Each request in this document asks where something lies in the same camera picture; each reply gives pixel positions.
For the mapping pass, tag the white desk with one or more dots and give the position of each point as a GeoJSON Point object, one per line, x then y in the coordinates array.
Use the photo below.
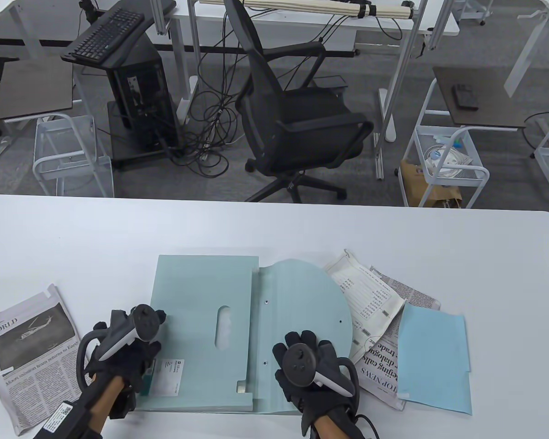
{"type": "Point", "coordinates": [4, 9]}
{"type": "Point", "coordinates": [293, 25]}

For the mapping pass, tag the black computer tower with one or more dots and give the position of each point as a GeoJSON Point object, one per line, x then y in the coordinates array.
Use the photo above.
{"type": "Point", "coordinates": [142, 96]}

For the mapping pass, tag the person's left hand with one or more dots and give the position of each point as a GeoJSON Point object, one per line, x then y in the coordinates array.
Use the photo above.
{"type": "Point", "coordinates": [137, 366]}

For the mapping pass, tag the person's right hand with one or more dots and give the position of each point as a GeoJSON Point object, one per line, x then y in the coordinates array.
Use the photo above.
{"type": "Point", "coordinates": [302, 402]}

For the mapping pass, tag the black office chair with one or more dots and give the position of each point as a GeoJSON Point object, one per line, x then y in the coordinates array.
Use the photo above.
{"type": "Point", "coordinates": [297, 119]}

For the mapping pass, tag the dark brown board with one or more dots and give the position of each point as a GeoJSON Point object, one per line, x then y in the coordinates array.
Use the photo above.
{"type": "Point", "coordinates": [485, 98]}
{"type": "Point", "coordinates": [32, 87]}

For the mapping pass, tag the black keyboard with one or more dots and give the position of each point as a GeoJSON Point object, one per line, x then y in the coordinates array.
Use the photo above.
{"type": "Point", "coordinates": [103, 36]}

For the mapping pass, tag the white printed form document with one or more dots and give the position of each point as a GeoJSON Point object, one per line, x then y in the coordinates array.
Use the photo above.
{"type": "Point", "coordinates": [370, 302]}

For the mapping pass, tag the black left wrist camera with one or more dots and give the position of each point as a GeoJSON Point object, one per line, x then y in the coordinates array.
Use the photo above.
{"type": "Point", "coordinates": [121, 404]}

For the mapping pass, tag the black computer stand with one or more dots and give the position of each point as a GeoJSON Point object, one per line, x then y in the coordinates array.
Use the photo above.
{"type": "Point", "coordinates": [128, 157]}

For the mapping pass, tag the white power strip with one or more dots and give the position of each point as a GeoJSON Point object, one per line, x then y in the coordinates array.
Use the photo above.
{"type": "Point", "coordinates": [186, 103]}

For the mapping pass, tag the small black device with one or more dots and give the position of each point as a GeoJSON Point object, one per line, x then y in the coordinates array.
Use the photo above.
{"type": "Point", "coordinates": [465, 96]}

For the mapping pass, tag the brown paper bag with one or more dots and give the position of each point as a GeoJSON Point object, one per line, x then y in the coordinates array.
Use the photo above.
{"type": "Point", "coordinates": [414, 187]}

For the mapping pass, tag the person's right forearm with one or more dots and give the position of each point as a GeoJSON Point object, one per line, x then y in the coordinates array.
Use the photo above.
{"type": "Point", "coordinates": [327, 427]}

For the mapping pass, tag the newspaper with red photo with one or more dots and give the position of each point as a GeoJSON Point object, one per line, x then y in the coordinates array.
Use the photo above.
{"type": "Point", "coordinates": [377, 377]}

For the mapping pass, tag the newspaper with airplane photo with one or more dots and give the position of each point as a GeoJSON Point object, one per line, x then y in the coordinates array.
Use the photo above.
{"type": "Point", "coordinates": [32, 366]}

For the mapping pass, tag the person's left forearm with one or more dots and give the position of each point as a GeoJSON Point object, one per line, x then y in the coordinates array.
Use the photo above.
{"type": "Point", "coordinates": [105, 402]}

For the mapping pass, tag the light blue paper sheet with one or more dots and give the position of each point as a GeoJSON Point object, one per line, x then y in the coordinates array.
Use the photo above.
{"type": "Point", "coordinates": [434, 361]}

